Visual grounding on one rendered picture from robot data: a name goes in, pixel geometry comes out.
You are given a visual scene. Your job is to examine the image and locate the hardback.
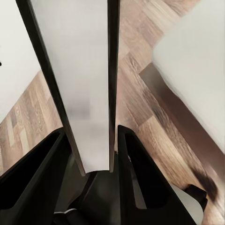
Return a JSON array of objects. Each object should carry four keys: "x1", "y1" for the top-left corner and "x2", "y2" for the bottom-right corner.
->
[{"x1": 15, "y1": 0, "x2": 120, "y2": 176}]

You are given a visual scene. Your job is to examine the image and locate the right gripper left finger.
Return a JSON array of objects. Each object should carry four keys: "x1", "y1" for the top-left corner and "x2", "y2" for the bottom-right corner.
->
[{"x1": 0, "y1": 127, "x2": 71, "y2": 225}]

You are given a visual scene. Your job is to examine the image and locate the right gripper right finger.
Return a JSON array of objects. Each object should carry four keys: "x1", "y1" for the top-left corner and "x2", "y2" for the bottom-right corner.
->
[{"x1": 117, "y1": 125, "x2": 197, "y2": 225}]

